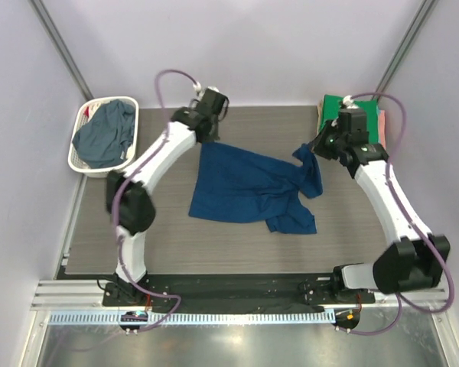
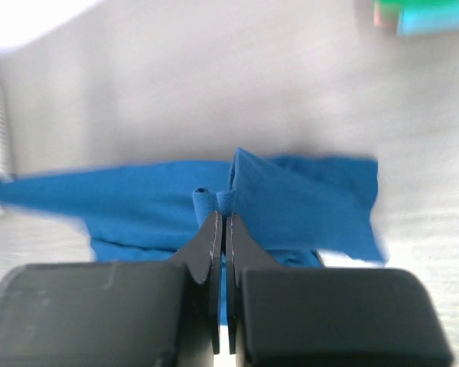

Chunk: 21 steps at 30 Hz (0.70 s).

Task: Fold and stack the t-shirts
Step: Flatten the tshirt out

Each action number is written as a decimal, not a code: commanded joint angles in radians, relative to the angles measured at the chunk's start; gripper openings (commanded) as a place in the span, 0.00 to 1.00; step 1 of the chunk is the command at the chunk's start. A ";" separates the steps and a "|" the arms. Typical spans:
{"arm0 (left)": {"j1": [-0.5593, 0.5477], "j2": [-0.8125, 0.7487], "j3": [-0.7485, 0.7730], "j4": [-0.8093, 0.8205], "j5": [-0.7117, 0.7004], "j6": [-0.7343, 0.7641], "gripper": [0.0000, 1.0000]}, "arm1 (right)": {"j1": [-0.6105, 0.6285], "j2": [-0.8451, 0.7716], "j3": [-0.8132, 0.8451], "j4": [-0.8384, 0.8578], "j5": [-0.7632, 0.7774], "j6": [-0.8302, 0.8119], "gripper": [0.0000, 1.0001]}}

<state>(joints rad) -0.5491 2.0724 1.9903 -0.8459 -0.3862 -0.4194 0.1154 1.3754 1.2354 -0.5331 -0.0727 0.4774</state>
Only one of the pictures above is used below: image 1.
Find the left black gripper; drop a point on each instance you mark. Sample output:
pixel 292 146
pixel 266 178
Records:
pixel 214 136

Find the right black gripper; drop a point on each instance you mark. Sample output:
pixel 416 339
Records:
pixel 317 146

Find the dark blue t shirt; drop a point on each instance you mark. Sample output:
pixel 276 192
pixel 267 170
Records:
pixel 239 186

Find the white plastic laundry basket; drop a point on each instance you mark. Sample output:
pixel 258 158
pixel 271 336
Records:
pixel 74 161

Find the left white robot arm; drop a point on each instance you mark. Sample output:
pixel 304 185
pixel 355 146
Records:
pixel 128 192

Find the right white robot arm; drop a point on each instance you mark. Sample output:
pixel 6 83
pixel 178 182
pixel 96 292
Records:
pixel 407 264

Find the folded green t shirt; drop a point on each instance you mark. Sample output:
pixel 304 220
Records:
pixel 332 105

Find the folded pink t shirt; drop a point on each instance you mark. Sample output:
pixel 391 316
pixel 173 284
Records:
pixel 382 127

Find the folded tan t shirt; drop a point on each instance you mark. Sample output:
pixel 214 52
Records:
pixel 320 115

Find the grey blue t shirt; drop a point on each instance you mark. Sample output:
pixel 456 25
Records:
pixel 105 139

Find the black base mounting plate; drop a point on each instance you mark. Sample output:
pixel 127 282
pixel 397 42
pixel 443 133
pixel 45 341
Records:
pixel 310 289

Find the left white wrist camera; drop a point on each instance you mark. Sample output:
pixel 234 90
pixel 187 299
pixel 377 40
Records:
pixel 199 90

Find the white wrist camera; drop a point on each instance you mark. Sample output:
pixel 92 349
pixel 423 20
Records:
pixel 199 90
pixel 348 102

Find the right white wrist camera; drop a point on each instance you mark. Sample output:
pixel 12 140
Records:
pixel 348 102

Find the white slotted cable duct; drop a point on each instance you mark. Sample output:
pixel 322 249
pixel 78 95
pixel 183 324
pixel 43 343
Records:
pixel 137 318

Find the aluminium frame rail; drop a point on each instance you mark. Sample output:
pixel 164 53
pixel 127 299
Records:
pixel 67 295

